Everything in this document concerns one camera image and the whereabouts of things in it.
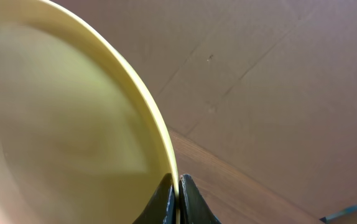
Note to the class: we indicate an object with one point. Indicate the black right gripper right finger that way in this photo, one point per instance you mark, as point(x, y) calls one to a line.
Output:
point(193, 207)

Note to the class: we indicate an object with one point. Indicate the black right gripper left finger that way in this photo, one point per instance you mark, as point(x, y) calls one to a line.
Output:
point(161, 207)

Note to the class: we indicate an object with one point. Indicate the yellow plate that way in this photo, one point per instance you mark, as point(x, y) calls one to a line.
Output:
point(81, 138)

